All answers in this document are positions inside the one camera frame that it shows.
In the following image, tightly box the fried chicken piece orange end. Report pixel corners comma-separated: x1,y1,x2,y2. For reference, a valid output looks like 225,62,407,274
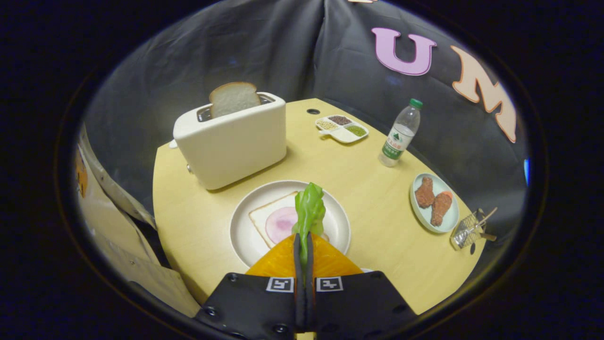
430,190,453,227

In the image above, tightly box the beige round plate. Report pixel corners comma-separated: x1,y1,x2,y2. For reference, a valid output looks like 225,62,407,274
230,180,352,269

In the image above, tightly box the white divided seasoning tray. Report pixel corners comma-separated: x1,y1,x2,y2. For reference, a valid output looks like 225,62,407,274
315,115,369,144

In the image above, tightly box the beige cardboard panel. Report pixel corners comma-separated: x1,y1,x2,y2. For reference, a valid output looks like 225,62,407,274
75,125,201,318

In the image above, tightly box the bread slice under ham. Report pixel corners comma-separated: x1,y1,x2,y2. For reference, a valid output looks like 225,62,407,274
249,191,331,249

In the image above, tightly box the light blue plate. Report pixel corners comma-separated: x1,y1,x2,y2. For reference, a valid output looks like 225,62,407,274
410,173,460,234

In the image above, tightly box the brown fried chicken piece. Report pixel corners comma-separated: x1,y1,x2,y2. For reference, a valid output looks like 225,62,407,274
414,177,436,209

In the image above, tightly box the green lettuce leaf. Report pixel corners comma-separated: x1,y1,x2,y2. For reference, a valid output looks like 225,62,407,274
292,182,327,265

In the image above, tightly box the plain white bread slice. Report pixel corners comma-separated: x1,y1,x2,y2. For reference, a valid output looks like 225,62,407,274
209,82,261,119

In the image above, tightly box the clear wire utensil holder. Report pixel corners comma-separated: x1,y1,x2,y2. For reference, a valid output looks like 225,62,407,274
450,209,487,250

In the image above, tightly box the white toaster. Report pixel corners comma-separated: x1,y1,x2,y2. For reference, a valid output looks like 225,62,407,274
169,92,287,191

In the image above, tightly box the pink ham slice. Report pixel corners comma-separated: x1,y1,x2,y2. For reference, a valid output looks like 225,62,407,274
265,206,299,245

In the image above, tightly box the clear plastic water bottle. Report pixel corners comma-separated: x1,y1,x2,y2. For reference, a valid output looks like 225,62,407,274
378,98,424,168

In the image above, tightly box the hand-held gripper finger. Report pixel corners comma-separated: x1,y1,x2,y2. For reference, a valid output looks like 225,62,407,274
193,233,305,340
304,233,418,340

